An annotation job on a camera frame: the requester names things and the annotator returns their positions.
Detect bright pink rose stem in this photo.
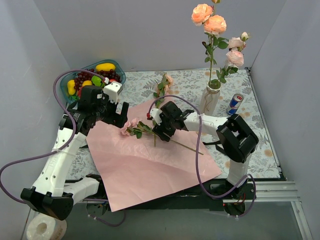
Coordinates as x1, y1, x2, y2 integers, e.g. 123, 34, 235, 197
120, 118, 205, 156

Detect purple wrapping paper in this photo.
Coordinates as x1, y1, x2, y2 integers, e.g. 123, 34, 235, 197
86, 98, 223, 213

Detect black gold-lettered ribbon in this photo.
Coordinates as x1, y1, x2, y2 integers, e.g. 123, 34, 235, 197
203, 140, 225, 153

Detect pale pink rose stem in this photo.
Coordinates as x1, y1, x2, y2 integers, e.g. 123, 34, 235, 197
216, 31, 250, 88

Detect two-bloom peach rose stem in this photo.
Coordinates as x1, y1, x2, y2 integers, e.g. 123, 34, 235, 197
191, 0, 227, 90

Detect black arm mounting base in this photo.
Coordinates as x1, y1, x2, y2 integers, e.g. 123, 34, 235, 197
79, 179, 255, 211

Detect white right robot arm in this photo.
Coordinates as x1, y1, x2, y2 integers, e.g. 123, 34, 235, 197
146, 101, 259, 199

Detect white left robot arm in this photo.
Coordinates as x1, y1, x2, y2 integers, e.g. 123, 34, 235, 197
20, 82, 129, 221

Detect white ribbed ceramic vase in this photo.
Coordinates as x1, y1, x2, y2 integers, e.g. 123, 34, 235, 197
198, 84, 221, 116

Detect small yellow toy fruit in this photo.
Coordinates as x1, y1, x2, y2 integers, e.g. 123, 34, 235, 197
82, 80, 93, 87

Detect green toy watermelon ball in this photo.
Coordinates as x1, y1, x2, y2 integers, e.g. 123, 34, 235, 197
91, 75, 105, 88

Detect dark red toy grapes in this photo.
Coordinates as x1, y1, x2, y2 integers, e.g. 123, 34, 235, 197
74, 70, 120, 90

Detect yellow toy mango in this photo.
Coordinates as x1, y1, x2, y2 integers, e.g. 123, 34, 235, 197
95, 62, 116, 72

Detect teal plastic fruit basket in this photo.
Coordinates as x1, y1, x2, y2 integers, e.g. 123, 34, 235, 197
60, 59, 126, 104

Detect floral patterned table mat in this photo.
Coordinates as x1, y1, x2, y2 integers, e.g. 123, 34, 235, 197
50, 69, 280, 181

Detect blue silver energy drink can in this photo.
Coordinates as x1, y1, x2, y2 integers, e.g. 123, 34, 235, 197
226, 93, 244, 115

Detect white tissue paper roll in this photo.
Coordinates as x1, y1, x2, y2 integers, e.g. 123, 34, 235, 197
26, 213, 67, 240

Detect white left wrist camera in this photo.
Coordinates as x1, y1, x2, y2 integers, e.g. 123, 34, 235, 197
103, 81, 123, 104

